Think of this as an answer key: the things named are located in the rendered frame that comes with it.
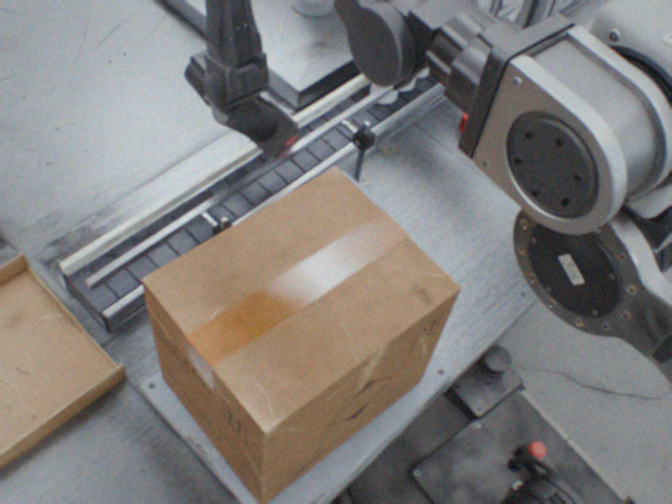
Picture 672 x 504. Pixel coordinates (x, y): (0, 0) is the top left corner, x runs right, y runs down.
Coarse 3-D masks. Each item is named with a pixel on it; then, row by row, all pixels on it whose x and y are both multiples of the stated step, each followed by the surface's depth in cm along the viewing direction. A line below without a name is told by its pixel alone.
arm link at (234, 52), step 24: (216, 0) 95; (240, 0) 96; (216, 24) 98; (240, 24) 98; (216, 48) 100; (240, 48) 100; (216, 72) 103; (240, 72) 103; (264, 72) 105; (240, 96) 106
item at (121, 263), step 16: (368, 96) 132; (384, 96) 134; (352, 112) 130; (320, 128) 127; (336, 128) 129; (304, 144) 124; (272, 160) 122; (288, 160) 124; (256, 176) 120; (224, 192) 117; (208, 208) 115; (176, 224) 113; (160, 240) 111; (128, 256) 109; (96, 272) 107; (112, 272) 107
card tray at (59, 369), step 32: (0, 288) 118; (32, 288) 119; (0, 320) 115; (32, 320) 115; (64, 320) 116; (0, 352) 112; (32, 352) 113; (64, 352) 113; (96, 352) 114; (0, 384) 109; (32, 384) 110; (64, 384) 110; (96, 384) 107; (0, 416) 107; (32, 416) 107; (64, 416) 106; (0, 448) 104
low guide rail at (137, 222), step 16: (352, 80) 141; (368, 80) 143; (336, 96) 138; (304, 112) 135; (320, 112) 138; (224, 160) 127; (240, 160) 128; (208, 176) 125; (176, 192) 122; (192, 192) 124; (160, 208) 120; (128, 224) 118; (144, 224) 120; (96, 240) 115; (112, 240) 116; (80, 256) 113; (64, 272) 113
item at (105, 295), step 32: (352, 96) 143; (416, 96) 145; (256, 160) 132; (320, 160) 134; (256, 192) 128; (160, 224) 122; (192, 224) 123; (160, 256) 119; (96, 288) 115; (128, 288) 115
